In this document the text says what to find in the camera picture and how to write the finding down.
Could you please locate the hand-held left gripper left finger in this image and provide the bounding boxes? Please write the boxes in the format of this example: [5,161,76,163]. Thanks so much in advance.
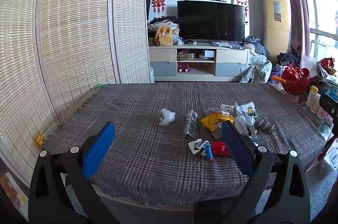
[28,122,124,224]

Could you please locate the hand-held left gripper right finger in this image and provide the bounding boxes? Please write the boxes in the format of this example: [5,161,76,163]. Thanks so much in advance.
[221,122,311,224]

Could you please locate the olive cylinder pack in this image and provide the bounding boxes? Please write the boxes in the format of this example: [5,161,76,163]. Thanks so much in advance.
[254,120,275,133]

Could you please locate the yellow wrapper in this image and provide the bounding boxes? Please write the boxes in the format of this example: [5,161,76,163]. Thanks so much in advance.
[201,113,235,133]

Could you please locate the red packet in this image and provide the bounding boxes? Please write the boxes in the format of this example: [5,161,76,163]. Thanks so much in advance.
[212,141,231,156]

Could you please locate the crumpled white paper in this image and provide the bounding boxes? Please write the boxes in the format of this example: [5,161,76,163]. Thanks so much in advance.
[234,112,258,138]

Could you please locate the blue orange tube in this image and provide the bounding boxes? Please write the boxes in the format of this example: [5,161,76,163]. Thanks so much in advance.
[204,143,214,162]

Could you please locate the white green medicine box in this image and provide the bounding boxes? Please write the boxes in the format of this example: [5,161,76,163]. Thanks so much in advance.
[235,101,257,116]

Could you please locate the black white paper scrap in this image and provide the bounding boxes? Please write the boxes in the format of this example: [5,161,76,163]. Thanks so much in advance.
[188,139,210,156]

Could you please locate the clear plastic cup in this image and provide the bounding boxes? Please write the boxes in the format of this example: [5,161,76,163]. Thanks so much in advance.
[207,104,235,117]

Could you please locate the grey plaid tablecloth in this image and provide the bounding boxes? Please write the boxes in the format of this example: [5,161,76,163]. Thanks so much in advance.
[44,82,326,205]

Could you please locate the clear plastic wrapper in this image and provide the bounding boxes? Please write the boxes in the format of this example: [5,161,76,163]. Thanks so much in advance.
[185,109,198,138]

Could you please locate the yellow paper scrap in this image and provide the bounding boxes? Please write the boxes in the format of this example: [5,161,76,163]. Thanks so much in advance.
[35,133,47,146]

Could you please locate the white crumpled plastic bag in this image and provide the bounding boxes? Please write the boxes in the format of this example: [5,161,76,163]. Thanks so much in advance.
[159,108,176,126]

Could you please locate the pile of floral cloth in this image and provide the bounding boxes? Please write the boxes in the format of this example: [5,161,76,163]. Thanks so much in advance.
[239,35,274,83]

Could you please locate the red plastic basket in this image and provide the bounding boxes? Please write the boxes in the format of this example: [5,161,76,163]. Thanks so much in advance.
[280,64,311,96]

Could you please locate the grey carpet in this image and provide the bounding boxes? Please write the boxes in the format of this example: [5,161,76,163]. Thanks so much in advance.
[264,168,338,224]

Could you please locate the red white box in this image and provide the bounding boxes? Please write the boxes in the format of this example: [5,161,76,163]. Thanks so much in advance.
[318,138,338,161]

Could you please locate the cream lotion bottle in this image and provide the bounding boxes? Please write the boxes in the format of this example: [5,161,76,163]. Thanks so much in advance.
[306,85,321,114]

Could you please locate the pink white bottle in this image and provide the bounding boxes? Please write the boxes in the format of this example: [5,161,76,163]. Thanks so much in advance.
[317,106,334,124]

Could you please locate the beige grey television cabinet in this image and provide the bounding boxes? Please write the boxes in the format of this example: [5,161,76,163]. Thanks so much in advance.
[148,42,250,77]

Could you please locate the colourful printed card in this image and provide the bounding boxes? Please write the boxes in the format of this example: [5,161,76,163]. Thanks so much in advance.
[0,172,29,222]

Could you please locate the white router box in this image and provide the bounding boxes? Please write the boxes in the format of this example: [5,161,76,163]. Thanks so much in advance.
[199,49,216,59]

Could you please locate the dark clothes pile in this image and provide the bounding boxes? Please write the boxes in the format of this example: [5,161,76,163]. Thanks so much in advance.
[277,52,301,66]

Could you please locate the small cardboard boxes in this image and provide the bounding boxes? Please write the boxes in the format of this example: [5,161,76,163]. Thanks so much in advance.
[177,52,196,61]

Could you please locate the bamboo folding screen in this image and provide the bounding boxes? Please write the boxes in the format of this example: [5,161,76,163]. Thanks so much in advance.
[0,0,151,187]

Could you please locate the black flat television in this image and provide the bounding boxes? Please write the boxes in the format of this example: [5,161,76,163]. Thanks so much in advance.
[177,0,245,43]

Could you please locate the yellow plush backpack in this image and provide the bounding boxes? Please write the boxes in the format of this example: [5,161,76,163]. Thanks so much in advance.
[154,26,174,46]

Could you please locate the cream standing air conditioner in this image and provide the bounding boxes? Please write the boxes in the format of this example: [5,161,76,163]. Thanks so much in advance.
[262,0,292,62]

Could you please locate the pile of mixed clothes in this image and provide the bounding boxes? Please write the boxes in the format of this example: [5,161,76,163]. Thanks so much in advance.
[148,16,181,45]

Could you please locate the pink curtain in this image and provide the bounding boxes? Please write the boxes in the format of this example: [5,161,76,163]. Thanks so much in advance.
[277,0,311,66]

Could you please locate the window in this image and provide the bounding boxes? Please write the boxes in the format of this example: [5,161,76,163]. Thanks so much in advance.
[296,0,338,61]

